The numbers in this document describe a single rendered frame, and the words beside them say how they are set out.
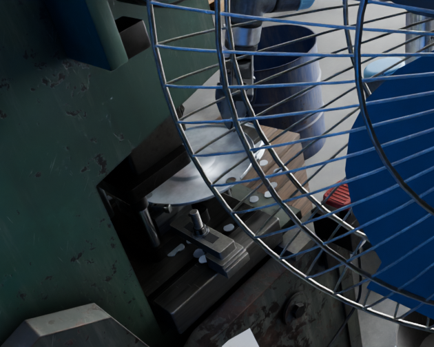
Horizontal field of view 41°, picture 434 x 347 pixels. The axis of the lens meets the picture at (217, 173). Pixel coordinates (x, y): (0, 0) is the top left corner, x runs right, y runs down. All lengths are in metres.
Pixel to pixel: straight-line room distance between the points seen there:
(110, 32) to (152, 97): 0.21
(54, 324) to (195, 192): 0.44
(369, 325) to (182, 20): 1.23
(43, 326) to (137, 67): 0.40
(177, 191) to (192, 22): 0.40
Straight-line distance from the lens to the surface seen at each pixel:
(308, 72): 2.37
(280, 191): 2.05
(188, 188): 1.20
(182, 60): 0.94
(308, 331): 1.40
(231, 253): 1.10
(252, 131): 1.33
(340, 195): 1.13
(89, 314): 0.93
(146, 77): 0.90
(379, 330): 1.87
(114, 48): 0.74
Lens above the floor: 1.48
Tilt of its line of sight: 35 degrees down
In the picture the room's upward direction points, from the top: 16 degrees counter-clockwise
